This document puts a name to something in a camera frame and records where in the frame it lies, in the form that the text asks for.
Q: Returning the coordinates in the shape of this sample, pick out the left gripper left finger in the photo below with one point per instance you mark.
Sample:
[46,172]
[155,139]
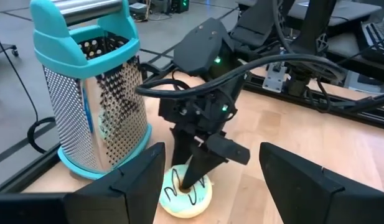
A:
[135,193]

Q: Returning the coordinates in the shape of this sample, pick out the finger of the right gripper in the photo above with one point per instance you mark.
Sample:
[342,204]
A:
[180,146]
[207,157]

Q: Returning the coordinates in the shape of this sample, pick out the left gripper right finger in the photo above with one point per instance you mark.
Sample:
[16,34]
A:
[297,193]

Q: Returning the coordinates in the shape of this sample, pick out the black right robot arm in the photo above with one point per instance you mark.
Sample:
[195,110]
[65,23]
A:
[201,46]

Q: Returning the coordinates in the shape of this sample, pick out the teal steel box grater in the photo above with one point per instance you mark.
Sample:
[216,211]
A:
[95,102]

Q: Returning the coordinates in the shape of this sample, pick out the black computer with green light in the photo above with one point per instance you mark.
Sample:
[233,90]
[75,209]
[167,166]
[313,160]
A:
[179,5]

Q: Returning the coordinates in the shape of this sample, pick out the black keyboard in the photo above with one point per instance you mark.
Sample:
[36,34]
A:
[376,40]

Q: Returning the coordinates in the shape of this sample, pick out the grey laptop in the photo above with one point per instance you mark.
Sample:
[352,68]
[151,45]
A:
[341,11]

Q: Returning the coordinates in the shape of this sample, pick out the black cart caster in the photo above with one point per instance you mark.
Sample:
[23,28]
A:
[5,49]

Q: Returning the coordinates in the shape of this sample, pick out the silver metal bracket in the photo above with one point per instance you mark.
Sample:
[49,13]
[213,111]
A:
[274,79]

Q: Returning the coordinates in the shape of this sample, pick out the black aluminium table frame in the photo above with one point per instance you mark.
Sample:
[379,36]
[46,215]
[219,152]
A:
[23,172]

